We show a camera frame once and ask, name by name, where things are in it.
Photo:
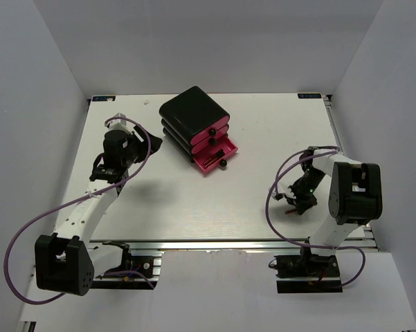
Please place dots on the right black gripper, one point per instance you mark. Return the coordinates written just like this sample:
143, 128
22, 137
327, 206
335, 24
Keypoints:
302, 203

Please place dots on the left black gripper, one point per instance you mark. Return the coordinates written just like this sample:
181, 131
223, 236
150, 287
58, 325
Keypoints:
142, 145

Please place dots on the black pink drawer organizer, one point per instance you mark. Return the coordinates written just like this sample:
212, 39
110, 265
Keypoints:
187, 114

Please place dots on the pink drawer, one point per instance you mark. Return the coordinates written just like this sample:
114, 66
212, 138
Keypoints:
203, 144
214, 130
224, 143

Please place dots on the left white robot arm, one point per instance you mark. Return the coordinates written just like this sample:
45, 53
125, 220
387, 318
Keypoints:
64, 260

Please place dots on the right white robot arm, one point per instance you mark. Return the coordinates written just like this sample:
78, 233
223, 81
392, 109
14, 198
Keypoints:
355, 198

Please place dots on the blue label left corner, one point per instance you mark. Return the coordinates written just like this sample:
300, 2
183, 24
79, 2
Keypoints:
103, 98

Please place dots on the blue label corner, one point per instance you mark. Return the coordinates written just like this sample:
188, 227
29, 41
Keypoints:
309, 95
103, 98

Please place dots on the blue label right corner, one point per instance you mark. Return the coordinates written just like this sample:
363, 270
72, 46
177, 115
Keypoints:
309, 95

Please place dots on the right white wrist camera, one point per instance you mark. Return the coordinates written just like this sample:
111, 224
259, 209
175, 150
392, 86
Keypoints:
282, 195

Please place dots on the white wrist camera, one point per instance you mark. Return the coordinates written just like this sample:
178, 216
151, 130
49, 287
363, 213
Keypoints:
119, 122
282, 195

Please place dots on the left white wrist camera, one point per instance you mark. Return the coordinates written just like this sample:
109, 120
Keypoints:
119, 122

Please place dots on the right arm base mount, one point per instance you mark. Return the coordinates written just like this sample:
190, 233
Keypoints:
306, 273

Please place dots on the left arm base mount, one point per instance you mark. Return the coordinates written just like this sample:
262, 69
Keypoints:
117, 267

